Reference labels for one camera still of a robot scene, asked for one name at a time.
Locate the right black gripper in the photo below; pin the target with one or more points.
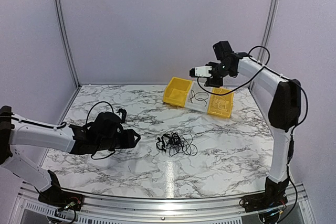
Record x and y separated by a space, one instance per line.
218 83

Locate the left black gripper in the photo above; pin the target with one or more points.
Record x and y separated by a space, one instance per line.
129 141

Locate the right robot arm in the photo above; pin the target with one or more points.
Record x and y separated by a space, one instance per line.
283 113

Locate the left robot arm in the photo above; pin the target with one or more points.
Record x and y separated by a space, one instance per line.
106 132

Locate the right yellow bin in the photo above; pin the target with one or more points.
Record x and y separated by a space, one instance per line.
221 105

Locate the yellow bin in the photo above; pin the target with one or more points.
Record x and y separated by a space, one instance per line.
221 105
176 91

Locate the white translucent bin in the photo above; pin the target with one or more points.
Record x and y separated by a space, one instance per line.
198 97

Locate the left yellow bin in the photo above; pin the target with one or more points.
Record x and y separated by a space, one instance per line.
176 91

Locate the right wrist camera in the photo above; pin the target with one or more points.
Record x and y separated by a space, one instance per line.
202 72

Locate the right aluminium corner post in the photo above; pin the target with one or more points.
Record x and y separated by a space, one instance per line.
273 7

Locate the aluminium corner post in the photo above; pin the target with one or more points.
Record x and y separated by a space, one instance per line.
273 7
66 44

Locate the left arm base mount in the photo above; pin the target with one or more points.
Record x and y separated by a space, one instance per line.
61 199

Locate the aluminium front rail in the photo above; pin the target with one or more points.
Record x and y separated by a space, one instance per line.
113 209

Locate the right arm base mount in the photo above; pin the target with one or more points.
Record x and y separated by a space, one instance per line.
265 199

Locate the left aluminium corner post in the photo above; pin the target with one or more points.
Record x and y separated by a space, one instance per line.
66 44

